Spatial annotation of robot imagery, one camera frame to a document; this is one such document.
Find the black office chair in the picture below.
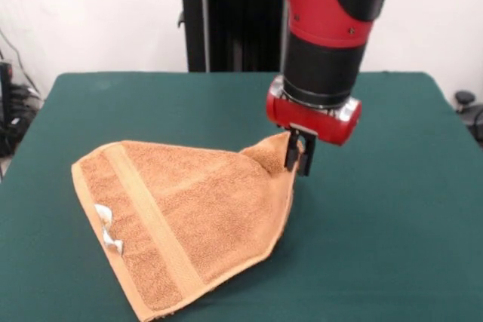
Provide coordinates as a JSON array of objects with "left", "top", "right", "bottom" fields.
[{"left": 454, "top": 90, "right": 483, "bottom": 149}]

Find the orange terry towel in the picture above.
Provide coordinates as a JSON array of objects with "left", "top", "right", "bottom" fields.
[{"left": 71, "top": 132, "right": 305, "bottom": 322}]

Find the dark green table cloth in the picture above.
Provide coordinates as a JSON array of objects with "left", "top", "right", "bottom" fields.
[{"left": 0, "top": 70, "right": 483, "bottom": 322}]

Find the black cable bundle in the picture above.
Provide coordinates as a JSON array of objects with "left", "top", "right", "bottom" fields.
[{"left": 8, "top": 83, "right": 43, "bottom": 138}]

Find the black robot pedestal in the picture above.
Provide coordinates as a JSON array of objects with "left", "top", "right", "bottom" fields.
[{"left": 165, "top": 0, "right": 291, "bottom": 73}]

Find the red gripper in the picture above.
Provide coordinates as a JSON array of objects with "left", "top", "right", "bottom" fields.
[{"left": 265, "top": 90, "right": 363, "bottom": 179}]

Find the black electronics box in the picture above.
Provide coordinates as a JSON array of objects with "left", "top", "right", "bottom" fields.
[{"left": 0, "top": 60, "right": 14, "bottom": 158}]

